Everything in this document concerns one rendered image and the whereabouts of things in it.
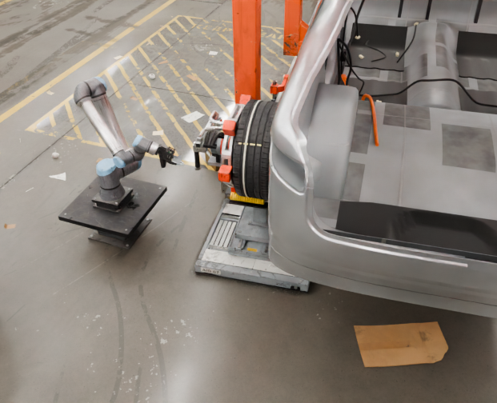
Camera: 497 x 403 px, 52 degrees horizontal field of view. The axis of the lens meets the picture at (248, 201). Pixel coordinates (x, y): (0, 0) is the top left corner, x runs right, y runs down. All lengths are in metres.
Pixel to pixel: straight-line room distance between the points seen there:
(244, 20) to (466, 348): 2.54
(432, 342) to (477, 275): 1.23
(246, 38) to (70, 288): 2.13
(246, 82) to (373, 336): 1.93
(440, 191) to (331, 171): 0.65
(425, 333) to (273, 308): 1.00
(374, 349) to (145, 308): 1.54
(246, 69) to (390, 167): 1.23
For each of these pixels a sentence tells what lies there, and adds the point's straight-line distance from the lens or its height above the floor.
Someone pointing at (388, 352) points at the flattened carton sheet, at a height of 0.01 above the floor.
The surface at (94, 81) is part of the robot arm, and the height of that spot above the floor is 1.16.
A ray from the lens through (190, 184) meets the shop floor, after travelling 4.63.
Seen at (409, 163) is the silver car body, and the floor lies 1.01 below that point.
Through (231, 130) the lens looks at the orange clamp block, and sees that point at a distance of 3.20.
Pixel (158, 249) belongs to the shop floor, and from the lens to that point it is 4.04.
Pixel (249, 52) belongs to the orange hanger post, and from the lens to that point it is 3.63.
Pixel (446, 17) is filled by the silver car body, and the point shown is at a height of 1.03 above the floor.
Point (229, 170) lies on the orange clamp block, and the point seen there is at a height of 0.88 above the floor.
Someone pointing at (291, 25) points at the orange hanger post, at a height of 0.84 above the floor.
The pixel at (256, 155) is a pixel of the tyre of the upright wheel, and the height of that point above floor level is 1.00.
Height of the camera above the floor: 2.79
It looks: 39 degrees down
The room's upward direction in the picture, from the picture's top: 1 degrees counter-clockwise
